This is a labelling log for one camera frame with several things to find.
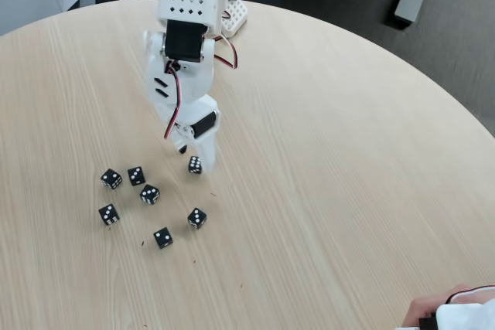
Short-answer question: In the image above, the red black gripper servo cable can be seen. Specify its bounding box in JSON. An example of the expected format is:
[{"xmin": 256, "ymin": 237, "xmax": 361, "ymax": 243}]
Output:
[{"xmin": 164, "ymin": 60, "xmax": 184, "ymax": 141}]

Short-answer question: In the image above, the person's hand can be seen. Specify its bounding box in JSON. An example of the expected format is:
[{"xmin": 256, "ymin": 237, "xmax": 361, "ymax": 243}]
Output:
[{"xmin": 401, "ymin": 283, "xmax": 475, "ymax": 327}]

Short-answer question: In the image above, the red black arm servo cable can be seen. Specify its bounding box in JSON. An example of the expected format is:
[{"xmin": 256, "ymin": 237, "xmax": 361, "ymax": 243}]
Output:
[{"xmin": 212, "ymin": 0, "xmax": 240, "ymax": 70}]

